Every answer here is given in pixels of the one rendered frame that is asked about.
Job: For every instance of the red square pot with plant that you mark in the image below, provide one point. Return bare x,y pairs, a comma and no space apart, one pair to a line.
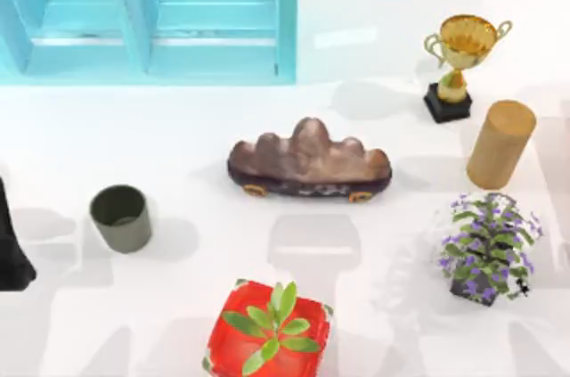
267,332

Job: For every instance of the grey-green cup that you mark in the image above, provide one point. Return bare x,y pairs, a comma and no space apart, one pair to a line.
122,223

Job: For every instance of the brown rock ornament on stand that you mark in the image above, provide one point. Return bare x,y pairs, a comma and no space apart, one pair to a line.
309,158

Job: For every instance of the gold trophy on black base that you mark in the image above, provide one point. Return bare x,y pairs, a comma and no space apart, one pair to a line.
463,45

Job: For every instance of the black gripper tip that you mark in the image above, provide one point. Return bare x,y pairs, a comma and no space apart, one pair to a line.
11,252

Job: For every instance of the wooden cylinder cup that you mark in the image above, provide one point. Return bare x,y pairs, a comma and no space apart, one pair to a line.
501,145

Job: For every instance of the light blue rack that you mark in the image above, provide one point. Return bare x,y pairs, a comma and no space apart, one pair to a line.
214,16

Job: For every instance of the purple flowering potted plant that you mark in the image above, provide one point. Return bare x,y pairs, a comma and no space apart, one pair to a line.
487,243

